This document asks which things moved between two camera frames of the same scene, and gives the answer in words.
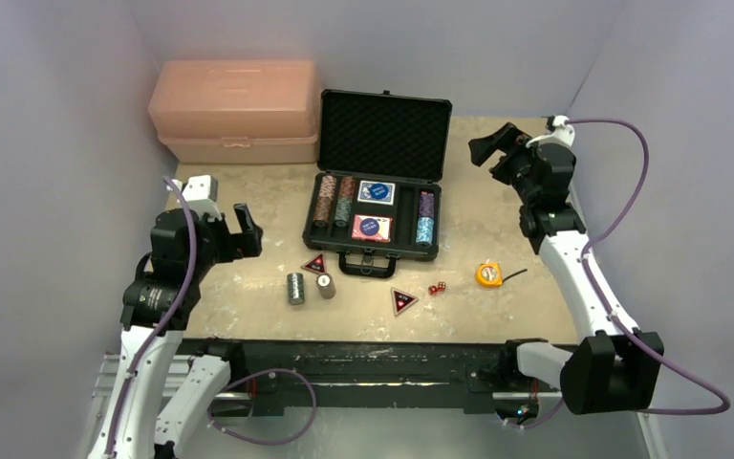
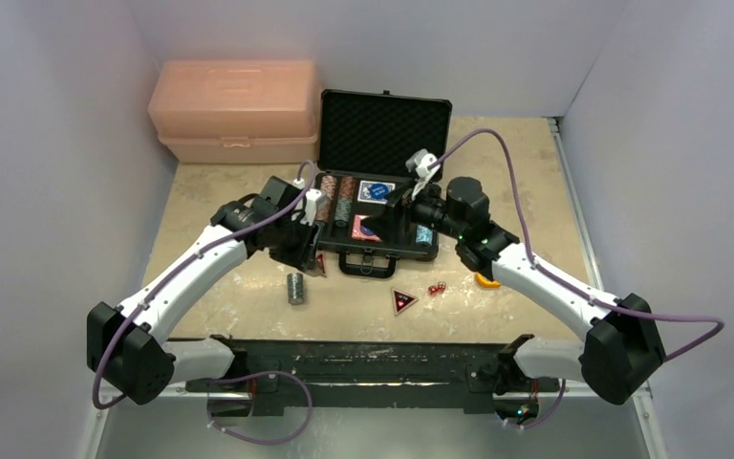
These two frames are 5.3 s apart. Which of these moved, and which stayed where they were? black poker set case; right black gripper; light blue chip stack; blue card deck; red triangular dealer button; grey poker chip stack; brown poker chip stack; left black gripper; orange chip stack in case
Moved: brown poker chip stack; left black gripper; right black gripper
Stayed: red triangular dealer button; black poker set case; light blue chip stack; blue card deck; orange chip stack in case; grey poker chip stack
